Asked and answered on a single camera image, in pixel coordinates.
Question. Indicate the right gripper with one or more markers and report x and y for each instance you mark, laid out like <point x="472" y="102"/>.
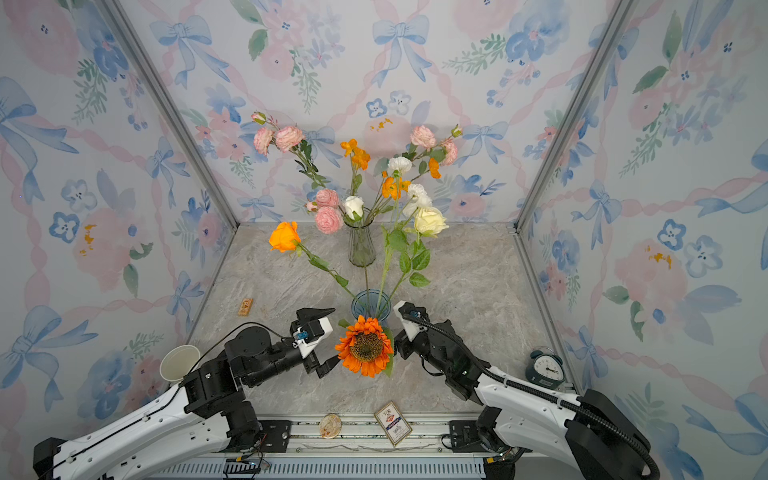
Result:
<point x="404" y="342"/>

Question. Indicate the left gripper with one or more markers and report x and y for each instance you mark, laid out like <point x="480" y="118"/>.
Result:
<point x="313" y="363"/>

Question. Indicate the orange marigold flower stem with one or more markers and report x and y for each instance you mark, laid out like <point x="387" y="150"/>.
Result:
<point x="365" y="348"/>

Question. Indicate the blue purple glass vase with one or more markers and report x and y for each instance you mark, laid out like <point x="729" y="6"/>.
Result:
<point x="374" y="304"/>

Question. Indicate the clear grey glass vase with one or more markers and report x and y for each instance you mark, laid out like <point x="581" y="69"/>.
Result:
<point x="362" y="252"/>

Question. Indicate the orange rose stem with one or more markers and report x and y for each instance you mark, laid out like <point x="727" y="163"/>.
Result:
<point x="285" y="238"/>

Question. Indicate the cream rose stem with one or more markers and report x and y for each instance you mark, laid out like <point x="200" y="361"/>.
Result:
<point x="414" y="252"/>

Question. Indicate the pink carnation stem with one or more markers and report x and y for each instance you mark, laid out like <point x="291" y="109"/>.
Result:
<point x="325" y="208"/>

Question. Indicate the white flower stem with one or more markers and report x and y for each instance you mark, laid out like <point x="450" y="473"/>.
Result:
<point x="391" y="219"/>

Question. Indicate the white rosebud stem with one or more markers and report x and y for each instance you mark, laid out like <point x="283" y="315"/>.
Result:
<point x="361" y="251"/>

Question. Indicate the yellow poppy flower stem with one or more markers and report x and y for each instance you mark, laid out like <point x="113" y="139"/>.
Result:
<point x="359" y="161"/>

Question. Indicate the pink rose stem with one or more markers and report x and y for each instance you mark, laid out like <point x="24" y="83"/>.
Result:
<point x="287" y="140"/>
<point x="429" y="154"/>

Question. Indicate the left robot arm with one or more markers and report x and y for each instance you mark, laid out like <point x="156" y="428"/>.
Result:
<point x="206" y="412"/>

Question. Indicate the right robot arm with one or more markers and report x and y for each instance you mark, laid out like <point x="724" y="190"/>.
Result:
<point x="588" y="432"/>

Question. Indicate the small wooden block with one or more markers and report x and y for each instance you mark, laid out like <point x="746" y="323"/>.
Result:
<point x="245" y="307"/>

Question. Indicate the round beige coaster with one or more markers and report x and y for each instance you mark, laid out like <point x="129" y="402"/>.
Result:
<point x="330" y="426"/>

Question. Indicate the framed card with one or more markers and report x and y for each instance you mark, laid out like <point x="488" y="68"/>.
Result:
<point x="393" y="423"/>

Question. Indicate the cream white cup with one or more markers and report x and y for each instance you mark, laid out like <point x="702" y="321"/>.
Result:
<point x="178" y="362"/>

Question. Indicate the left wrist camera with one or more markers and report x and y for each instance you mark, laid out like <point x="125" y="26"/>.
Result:
<point x="308" y="336"/>

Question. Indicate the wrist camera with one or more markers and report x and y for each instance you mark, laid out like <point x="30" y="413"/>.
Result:
<point x="308" y="336"/>
<point x="412" y="328"/>

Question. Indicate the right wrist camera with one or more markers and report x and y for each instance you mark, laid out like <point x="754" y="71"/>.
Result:
<point x="412" y="328"/>

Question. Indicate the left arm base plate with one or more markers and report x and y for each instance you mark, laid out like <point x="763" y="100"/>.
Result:
<point x="270" y="437"/>

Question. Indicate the aluminium rail frame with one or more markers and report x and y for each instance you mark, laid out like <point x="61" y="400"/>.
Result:
<point x="362" y="451"/>

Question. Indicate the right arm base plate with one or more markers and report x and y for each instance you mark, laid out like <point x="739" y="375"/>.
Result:
<point x="465" y="437"/>

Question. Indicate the left corner aluminium post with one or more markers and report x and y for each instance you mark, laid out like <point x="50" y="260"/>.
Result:
<point x="117" y="19"/>

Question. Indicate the corner aluminium post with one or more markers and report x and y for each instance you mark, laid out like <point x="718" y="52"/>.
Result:
<point x="582" y="95"/>
<point x="117" y="19"/>

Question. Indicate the right corner aluminium post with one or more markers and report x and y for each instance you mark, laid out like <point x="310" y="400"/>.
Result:
<point x="582" y="95"/>

